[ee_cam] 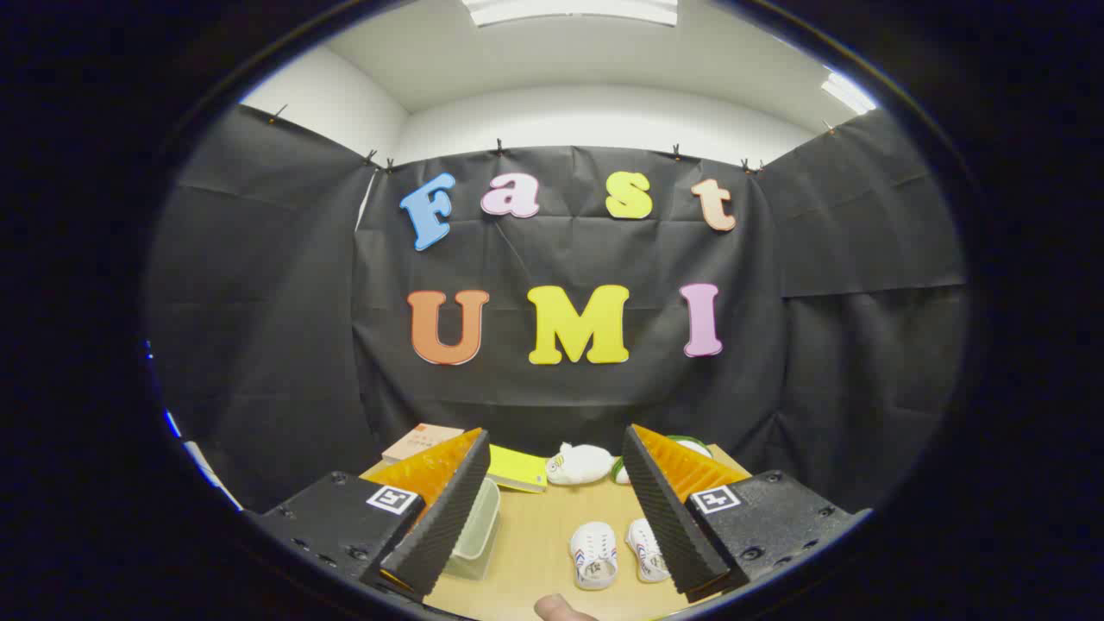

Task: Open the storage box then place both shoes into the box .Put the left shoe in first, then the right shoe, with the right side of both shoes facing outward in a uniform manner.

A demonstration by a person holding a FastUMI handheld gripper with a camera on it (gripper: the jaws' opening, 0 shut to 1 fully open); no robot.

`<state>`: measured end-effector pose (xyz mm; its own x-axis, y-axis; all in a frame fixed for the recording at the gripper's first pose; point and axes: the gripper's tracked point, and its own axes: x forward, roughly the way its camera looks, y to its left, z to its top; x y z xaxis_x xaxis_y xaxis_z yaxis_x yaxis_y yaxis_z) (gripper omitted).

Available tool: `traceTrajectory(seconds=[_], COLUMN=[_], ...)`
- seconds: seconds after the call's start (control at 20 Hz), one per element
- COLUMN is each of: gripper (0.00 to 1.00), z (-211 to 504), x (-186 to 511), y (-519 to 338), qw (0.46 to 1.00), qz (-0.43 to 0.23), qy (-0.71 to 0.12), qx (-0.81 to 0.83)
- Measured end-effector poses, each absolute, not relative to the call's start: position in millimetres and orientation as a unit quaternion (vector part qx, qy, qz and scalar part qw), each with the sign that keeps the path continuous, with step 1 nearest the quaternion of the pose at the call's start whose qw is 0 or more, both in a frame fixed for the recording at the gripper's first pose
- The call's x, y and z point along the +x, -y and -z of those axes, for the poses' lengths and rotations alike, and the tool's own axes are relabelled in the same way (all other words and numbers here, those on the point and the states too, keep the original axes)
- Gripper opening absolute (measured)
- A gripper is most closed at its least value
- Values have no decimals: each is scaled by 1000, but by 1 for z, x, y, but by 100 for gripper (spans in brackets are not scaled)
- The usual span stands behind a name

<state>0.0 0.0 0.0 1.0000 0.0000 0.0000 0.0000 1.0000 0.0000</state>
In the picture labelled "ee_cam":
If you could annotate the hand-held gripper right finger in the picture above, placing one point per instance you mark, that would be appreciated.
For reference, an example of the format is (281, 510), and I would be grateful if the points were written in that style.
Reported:
(668, 526)

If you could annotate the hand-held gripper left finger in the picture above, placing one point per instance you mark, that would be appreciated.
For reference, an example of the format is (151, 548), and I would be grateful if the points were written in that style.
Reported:
(448, 517)

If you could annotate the white canvas shoe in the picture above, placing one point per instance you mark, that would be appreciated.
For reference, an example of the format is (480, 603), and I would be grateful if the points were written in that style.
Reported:
(645, 543)
(593, 552)

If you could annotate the beige fabric storage box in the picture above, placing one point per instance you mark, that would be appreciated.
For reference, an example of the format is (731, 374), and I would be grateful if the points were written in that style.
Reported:
(479, 526)

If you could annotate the beige paperback book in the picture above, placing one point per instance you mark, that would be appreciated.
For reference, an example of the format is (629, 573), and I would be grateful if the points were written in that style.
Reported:
(427, 438)

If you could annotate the yellow book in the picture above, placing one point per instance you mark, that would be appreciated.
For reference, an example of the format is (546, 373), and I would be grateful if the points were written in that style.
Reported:
(517, 470)

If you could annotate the watermelon slice plush toy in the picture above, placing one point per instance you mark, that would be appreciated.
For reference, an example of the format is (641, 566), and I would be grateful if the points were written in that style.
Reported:
(690, 444)

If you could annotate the white plush toy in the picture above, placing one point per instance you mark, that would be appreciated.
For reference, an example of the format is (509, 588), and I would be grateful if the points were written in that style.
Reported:
(582, 464)

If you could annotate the black backdrop cloth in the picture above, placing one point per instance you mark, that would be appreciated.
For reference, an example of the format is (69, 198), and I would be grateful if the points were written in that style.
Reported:
(259, 302)

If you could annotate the ceiling light panel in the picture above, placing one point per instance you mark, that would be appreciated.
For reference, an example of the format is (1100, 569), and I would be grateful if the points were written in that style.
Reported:
(569, 10)
(849, 93)

